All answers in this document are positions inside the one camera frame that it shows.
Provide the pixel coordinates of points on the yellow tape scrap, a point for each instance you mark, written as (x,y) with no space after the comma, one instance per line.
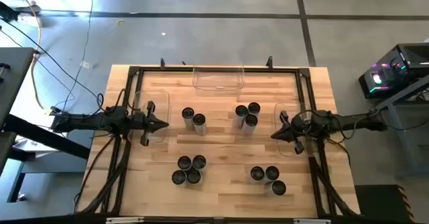
(120,21)

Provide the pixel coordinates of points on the black computer tower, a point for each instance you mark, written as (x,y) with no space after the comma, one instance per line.
(385,76)

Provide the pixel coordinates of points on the clear plastic bin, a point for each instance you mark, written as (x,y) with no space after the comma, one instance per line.
(218,83)
(283,148)
(164,100)

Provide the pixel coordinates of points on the black table clamp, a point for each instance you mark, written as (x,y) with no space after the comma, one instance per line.
(269,61)
(162,63)

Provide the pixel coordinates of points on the white hinge bracket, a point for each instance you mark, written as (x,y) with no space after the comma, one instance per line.
(311,221)
(124,220)

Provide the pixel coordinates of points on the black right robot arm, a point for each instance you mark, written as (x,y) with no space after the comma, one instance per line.
(352,121)

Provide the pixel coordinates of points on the person's shoe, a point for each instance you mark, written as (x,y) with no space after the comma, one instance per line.
(31,9)

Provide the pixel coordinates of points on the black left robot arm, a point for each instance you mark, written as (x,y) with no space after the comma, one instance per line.
(87,120)

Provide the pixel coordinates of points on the dark grey desk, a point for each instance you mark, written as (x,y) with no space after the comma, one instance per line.
(15,76)

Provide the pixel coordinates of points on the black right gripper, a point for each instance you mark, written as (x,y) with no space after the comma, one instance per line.
(300,126)

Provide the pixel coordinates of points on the white floor tag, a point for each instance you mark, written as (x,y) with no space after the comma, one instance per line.
(84,64)

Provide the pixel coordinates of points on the black box hazard stripes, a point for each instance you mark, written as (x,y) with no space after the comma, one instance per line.
(378,204)

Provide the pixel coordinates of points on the white box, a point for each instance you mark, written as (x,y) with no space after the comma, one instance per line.
(37,146)

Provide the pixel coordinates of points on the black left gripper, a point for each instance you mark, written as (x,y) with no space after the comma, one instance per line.
(139,121)

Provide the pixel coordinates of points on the grey-legged side table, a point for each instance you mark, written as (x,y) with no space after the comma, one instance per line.
(402,133)

